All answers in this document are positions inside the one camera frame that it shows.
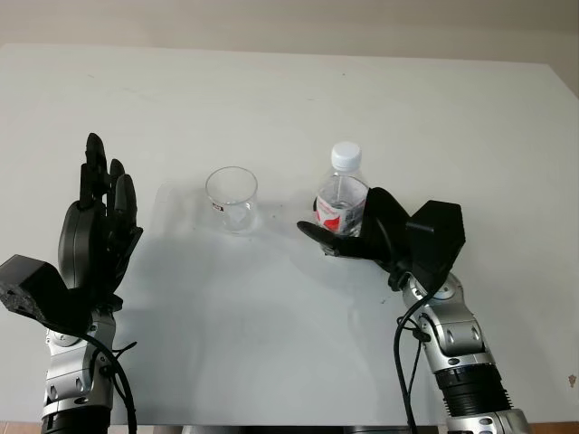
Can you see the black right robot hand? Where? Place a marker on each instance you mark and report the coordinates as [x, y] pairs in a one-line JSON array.
[[384, 235]]

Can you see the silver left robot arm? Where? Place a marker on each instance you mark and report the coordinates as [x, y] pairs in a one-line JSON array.
[[72, 370]]

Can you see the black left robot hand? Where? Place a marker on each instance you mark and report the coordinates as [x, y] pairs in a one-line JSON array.
[[86, 244]]

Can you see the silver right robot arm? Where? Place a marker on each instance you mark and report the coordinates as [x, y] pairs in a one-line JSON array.
[[461, 343]]

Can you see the clear water bottle white cap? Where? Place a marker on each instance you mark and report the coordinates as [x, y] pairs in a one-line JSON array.
[[339, 199]]

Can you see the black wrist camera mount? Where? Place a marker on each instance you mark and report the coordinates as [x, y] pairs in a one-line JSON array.
[[36, 289], [439, 235]]

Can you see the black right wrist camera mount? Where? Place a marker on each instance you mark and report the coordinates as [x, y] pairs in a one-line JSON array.
[[439, 235]]

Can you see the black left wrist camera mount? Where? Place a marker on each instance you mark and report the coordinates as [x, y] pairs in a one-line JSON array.
[[36, 289]]

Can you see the clear plastic cup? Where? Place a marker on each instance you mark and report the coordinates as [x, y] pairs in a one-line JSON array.
[[233, 208]]

